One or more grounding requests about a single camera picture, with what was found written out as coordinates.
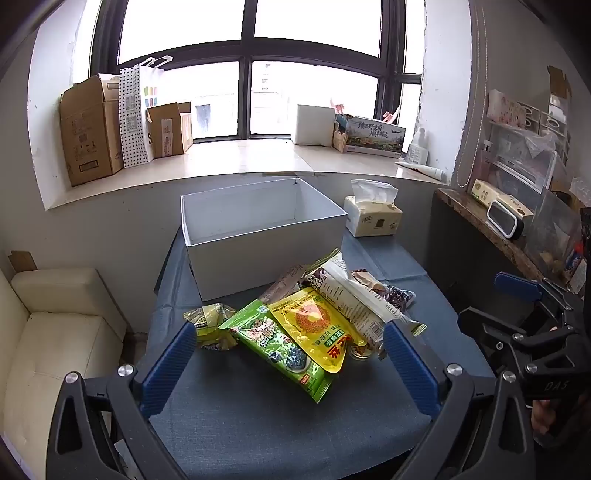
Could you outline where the brown stone counter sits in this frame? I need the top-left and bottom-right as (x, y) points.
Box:
(434, 187), (546, 282)

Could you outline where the large cardboard box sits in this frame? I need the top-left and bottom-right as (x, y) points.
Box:
(60, 74), (124, 188)

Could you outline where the person's right hand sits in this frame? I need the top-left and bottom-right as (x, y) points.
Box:
(531, 399), (557, 435)

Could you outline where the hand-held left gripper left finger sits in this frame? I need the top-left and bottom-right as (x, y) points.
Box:
(46, 320), (199, 480)

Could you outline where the grey stitched panel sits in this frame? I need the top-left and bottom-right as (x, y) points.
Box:
(455, 0), (491, 188)

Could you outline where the white tube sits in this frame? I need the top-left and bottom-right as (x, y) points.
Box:
(394, 161), (446, 182)

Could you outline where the printed tissue box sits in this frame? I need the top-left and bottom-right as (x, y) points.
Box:
(344, 114), (407, 158)

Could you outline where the white bottle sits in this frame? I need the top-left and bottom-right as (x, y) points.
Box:
(405, 128), (430, 166)

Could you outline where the black window frame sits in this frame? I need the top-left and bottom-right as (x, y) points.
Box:
(90, 0), (426, 141)

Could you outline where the green snack bag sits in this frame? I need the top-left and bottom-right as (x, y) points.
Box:
(218, 299), (334, 404)

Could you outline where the pink floral pack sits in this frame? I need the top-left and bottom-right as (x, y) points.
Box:
(487, 90), (527, 127)

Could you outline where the white rectangular box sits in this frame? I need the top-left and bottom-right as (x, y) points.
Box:
(181, 178), (348, 302)

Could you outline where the dark purple snack packet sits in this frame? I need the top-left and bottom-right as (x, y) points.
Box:
(381, 284), (416, 312)

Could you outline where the clear plastic storage box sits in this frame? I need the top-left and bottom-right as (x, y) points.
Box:
(480, 122), (557, 195)

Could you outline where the soft tissue pack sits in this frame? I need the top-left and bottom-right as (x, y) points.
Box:
(344, 180), (403, 237)

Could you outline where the white foam box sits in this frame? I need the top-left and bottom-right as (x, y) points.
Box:
(290, 104), (336, 147)

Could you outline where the brown snack packet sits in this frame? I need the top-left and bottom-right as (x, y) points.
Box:
(348, 269), (389, 296)

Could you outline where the pink snack packet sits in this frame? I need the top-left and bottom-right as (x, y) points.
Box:
(256, 265), (308, 303)

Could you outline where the yellow tissue pack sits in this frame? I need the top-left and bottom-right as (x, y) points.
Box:
(471, 179), (534, 217)

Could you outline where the white and black device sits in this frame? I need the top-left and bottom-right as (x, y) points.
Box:
(487, 200), (525, 241)

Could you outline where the white snack bag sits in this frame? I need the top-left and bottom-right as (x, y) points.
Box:
(302, 249), (428, 358)

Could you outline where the polka dot paper bag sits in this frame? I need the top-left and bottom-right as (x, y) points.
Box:
(119, 55), (174, 169)

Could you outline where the olive green snack packet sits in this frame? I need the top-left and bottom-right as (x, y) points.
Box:
(183, 302), (238, 352)

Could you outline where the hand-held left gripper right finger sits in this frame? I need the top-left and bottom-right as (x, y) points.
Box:
(382, 320), (539, 480)

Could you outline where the white desk organizer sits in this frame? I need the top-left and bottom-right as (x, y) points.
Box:
(526, 104), (571, 153)

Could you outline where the yellow snack bag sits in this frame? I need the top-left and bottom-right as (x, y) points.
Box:
(268, 287), (365, 374)

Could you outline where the clear acrylic container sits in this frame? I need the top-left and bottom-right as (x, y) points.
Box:
(524, 189), (583, 278)

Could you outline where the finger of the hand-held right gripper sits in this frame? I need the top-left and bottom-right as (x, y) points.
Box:
(494, 271), (583, 320)
(457, 307), (570, 370)

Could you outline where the small cardboard box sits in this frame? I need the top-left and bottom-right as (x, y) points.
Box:
(147, 102), (194, 159)

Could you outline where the cream sofa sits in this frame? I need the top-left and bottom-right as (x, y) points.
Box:
(0, 265), (127, 480)

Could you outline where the cardboard piece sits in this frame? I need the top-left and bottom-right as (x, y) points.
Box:
(8, 250), (38, 274)

